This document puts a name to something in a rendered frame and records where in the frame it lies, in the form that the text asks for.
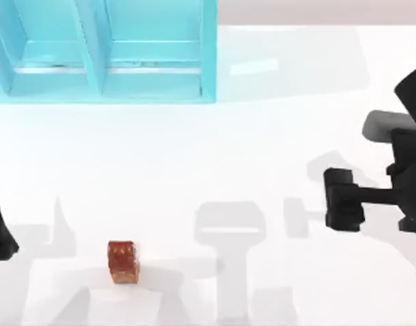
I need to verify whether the brown bread loaf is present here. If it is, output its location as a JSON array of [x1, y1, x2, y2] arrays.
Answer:
[[107, 240, 141, 285]]

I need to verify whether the light blue rack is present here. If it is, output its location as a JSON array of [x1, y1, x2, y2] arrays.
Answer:
[[0, 0, 217, 105]]

